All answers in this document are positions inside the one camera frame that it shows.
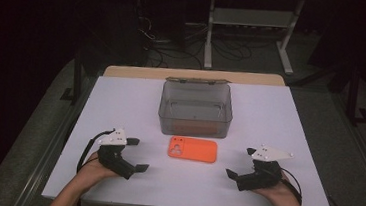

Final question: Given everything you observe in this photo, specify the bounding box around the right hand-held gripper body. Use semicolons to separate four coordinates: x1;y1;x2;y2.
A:
235;141;295;196

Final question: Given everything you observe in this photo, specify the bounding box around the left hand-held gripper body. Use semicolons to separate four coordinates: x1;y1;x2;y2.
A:
94;126;139;181

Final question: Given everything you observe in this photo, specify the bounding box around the orange phone case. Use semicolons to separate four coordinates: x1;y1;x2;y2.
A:
166;135;219;164

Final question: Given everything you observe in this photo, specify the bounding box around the clear grey plastic box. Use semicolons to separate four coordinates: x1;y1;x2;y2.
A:
156;74;237;141

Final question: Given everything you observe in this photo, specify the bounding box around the person's left hand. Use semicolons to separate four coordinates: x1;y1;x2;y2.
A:
77;150;122;191

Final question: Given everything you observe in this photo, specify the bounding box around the person's right hand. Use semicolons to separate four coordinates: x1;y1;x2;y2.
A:
251;171;301;206

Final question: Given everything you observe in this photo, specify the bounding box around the black metal stand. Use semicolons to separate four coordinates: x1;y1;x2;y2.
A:
344;63;366;127
60;49;88;105

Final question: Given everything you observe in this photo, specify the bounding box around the white metal stand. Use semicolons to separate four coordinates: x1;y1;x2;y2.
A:
202;0;306;77

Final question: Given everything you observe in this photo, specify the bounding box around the left hand-held gripper cable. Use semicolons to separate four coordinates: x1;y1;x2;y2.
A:
76;125;116;176

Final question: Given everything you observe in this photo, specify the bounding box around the hand-held gripper cable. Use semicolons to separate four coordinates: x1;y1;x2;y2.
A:
76;125;116;176
277;167;306;206

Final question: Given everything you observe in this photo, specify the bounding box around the right hand-held gripper cable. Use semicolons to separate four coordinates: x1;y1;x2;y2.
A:
277;167;306;206

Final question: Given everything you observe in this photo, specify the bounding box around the grey metal rail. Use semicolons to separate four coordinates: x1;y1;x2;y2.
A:
326;94;366;203
14;68;98;206

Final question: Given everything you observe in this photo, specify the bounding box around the tangle of black floor cables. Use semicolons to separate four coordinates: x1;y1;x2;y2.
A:
133;15;256;77

